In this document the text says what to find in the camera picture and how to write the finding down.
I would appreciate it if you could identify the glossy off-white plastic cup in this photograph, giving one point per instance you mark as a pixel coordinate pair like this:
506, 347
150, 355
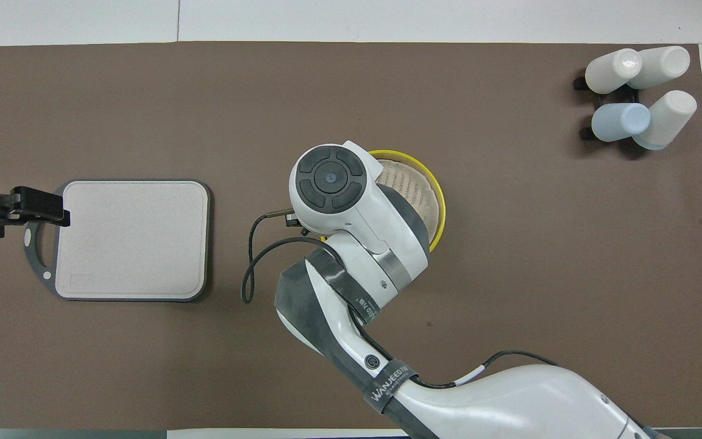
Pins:
610, 72

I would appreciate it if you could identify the yellow round steamer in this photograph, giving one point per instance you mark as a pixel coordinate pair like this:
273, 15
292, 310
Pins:
442, 207

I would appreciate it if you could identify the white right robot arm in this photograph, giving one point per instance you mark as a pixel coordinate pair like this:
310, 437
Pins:
363, 225

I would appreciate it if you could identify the brown table mat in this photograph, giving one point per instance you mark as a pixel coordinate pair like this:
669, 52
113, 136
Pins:
509, 244

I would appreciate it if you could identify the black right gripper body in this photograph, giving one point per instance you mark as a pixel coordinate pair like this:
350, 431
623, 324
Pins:
293, 219

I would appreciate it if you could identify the white cup with bluish base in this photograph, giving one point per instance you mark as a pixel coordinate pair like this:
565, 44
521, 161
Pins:
671, 116

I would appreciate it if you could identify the light blue plastic cup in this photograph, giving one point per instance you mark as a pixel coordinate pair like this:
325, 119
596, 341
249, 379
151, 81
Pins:
619, 122

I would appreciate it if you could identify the matte off-white plastic cup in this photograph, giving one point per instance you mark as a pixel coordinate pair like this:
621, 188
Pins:
662, 64

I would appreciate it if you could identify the black cup rack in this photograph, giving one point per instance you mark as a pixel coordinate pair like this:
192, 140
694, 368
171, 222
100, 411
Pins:
582, 132

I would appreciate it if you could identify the white perforated steamer liner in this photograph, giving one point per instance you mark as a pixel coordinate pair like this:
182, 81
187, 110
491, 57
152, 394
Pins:
415, 186

